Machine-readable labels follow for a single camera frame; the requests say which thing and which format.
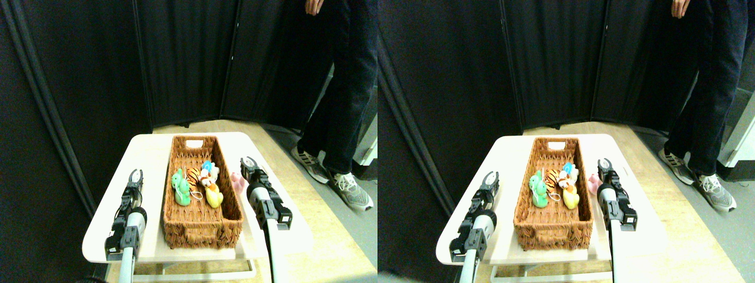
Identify yellow duck toy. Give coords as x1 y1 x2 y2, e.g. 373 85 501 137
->
205 183 225 208
563 185 582 210

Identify orange tiger toy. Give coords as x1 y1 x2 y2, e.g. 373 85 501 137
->
545 170 563 202
186 168 204 200

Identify low white table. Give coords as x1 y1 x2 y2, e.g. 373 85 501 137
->
82 132 314 281
436 134 668 281

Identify brown wicker basket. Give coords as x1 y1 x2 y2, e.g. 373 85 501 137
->
513 137 594 251
163 135 245 249

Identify curtain stand pole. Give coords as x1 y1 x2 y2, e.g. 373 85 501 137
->
377 35 456 218
3 0 98 216

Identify person's legs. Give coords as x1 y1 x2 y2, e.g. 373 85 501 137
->
291 0 378 212
658 0 755 213

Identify black bracket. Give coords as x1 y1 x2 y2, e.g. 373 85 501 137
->
619 205 639 232

